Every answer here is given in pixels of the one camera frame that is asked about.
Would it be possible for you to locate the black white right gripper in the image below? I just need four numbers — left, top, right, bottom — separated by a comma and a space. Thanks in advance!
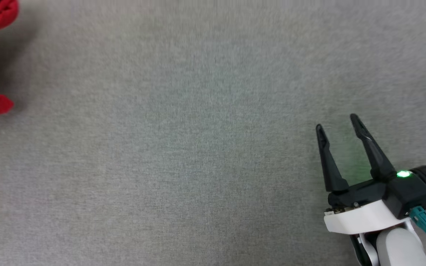
315, 113, 414, 235

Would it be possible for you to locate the grey fabric sofa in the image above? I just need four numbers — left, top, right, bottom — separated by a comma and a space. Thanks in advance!
0, 0, 426, 266

